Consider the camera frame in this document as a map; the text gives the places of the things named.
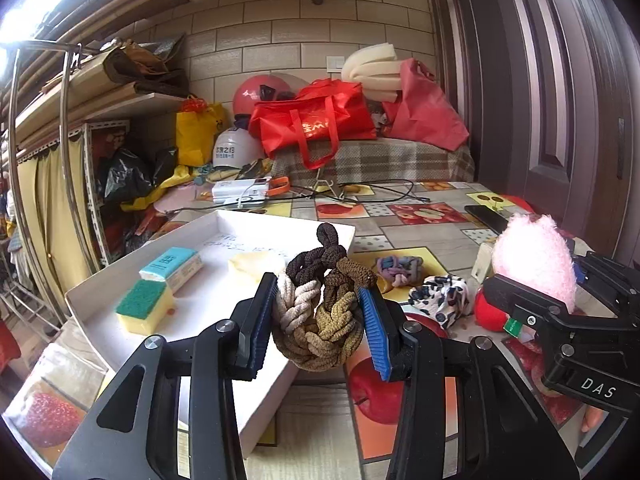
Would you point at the black smartphone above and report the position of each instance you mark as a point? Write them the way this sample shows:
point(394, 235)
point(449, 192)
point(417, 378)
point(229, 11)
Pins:
point(488, 217)

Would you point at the purple scrunchie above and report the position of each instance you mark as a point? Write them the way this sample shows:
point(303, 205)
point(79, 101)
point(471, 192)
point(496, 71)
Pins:
point(397, 272)

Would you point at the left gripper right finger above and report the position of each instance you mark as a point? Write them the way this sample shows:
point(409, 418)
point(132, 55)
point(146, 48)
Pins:
point(503, 431)

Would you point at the yellow curtain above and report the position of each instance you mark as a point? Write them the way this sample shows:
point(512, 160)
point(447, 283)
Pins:
point(51, 225)

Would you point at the white power bank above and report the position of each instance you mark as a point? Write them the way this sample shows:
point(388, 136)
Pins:
point(239, 192)

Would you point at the pink fluffy plush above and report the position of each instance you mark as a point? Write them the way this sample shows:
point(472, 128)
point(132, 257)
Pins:
point(532, 252)

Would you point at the brown door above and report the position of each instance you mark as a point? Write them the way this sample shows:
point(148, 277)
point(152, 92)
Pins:
point(549, 90)

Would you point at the white helmet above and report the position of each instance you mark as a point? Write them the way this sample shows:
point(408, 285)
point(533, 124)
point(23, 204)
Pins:
point(235, 148)

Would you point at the person right hand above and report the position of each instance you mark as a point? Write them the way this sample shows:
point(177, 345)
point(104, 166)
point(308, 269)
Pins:
point(592, 418)

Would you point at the cream foam stack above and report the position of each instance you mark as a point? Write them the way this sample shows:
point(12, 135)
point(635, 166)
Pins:
point(377, 69)

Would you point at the braided brown rope toy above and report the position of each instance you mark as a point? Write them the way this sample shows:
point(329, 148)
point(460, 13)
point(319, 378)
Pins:
point(317, 318)

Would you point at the teal tissue pack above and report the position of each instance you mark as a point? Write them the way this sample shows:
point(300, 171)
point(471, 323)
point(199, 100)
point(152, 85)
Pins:
point(174, 267)

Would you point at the red tote bag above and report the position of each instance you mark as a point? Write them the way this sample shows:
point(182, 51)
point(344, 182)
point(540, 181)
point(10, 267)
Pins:
point(322, 115)

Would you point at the red plush apple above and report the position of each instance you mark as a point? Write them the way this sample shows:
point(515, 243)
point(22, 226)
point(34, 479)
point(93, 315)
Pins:
point(488, 316)

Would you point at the yellow shopping bag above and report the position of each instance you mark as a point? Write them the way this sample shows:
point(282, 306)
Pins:
point(198, 123)

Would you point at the fruit pattern tablecloth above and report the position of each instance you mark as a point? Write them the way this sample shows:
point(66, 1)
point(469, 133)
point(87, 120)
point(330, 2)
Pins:
point(339, 424)

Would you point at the red cushion stool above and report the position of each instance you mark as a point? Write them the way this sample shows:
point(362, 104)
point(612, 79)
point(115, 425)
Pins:
point(520, 202)

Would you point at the green yellow sponge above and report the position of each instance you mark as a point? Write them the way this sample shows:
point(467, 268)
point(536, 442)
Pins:
point(144, 307)

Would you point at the plaid covered bench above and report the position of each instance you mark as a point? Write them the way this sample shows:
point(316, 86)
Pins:
point(378, 160)

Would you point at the black white scrunchie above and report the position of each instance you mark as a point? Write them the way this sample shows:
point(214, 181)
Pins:
point(443, 298)

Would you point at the pink helmet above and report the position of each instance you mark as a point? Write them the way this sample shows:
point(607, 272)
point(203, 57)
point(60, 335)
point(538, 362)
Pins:
point(257, 89)

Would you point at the white cardboard tray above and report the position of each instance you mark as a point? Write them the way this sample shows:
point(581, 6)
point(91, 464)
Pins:
point(236, 249)

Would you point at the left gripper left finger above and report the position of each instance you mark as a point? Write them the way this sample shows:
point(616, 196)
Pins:
point(131, 430)

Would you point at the black garbage bag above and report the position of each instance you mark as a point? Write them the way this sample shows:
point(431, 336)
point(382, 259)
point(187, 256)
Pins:
point(126, 175)

